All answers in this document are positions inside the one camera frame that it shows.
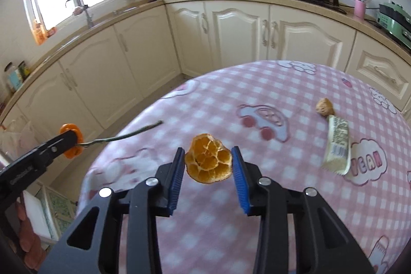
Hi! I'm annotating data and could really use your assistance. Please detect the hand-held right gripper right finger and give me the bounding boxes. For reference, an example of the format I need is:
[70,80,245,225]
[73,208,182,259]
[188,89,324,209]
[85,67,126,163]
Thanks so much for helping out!
[230,146,375,274]

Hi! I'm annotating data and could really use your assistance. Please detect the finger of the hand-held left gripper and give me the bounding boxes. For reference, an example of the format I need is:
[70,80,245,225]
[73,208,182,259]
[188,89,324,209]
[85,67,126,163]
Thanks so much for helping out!
[32,131,83,162]

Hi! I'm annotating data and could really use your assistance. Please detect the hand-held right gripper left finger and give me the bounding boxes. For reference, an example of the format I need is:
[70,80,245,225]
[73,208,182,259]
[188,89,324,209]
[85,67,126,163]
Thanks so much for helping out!
[37,147,186,274]

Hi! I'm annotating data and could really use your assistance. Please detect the small orange peel piece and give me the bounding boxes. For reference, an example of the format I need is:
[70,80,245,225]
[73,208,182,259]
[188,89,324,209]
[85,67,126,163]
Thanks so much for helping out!
[59,123,85,159]

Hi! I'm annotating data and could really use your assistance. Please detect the large dried orange peel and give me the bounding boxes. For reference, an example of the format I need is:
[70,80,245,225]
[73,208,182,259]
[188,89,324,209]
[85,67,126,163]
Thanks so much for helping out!
[184,133,233,185]

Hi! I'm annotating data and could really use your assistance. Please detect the thin green stalk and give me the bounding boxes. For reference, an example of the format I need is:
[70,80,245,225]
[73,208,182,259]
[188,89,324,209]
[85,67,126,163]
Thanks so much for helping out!
[79,120,164,148]

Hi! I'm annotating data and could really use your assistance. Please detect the person's left hand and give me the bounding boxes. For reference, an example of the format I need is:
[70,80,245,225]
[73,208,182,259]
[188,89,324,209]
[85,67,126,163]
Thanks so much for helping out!
[16,200,47,270]

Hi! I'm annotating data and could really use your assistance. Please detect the white box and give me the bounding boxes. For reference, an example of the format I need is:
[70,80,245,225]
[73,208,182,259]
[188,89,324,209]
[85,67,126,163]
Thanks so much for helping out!
[22,189,60,241]

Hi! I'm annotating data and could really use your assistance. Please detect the green patterned mat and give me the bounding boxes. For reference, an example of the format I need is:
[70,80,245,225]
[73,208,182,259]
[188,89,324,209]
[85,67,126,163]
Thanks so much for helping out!
[45,187,78,230]

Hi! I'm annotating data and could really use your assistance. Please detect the pink checked tablecloth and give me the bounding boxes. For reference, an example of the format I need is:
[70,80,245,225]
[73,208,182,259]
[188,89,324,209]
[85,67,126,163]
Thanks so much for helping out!
[75,60,411,274]

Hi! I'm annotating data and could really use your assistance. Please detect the blue label jar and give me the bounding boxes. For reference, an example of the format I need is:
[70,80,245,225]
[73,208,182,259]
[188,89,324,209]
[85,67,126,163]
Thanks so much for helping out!
[5,61,23,91]

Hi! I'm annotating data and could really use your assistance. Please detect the dark green jar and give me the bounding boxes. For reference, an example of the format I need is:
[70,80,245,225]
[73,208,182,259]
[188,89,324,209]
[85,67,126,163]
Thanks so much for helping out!
[17,60,31,79]

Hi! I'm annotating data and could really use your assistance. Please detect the white bar wrapper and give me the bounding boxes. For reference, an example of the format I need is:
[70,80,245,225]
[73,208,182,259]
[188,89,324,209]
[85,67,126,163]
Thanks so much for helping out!
[322,115,352,176]

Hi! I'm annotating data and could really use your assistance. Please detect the orange container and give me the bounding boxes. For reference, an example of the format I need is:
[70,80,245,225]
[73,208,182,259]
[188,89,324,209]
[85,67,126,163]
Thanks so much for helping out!
[32,20,58,46]

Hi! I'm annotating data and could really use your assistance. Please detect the walnut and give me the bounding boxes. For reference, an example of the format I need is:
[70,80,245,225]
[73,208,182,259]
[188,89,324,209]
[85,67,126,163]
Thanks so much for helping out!
[315,97,334,118]

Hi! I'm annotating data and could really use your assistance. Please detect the chrome faucet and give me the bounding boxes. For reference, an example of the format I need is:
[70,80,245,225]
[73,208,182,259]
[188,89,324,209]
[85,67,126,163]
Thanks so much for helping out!
[66,0,95,29]

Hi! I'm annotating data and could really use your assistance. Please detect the cream base cabinets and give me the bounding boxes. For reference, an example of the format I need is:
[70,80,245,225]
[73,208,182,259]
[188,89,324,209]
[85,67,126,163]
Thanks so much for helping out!
[0,0,411,172]

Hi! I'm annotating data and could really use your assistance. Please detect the pink utensil holder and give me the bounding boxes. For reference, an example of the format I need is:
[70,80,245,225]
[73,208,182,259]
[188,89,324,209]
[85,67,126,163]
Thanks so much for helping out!
[354,0,367,19]

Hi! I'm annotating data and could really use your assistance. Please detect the green electric grill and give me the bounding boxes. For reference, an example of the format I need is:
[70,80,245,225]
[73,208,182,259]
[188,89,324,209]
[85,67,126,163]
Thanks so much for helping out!
[376,2,411,50]

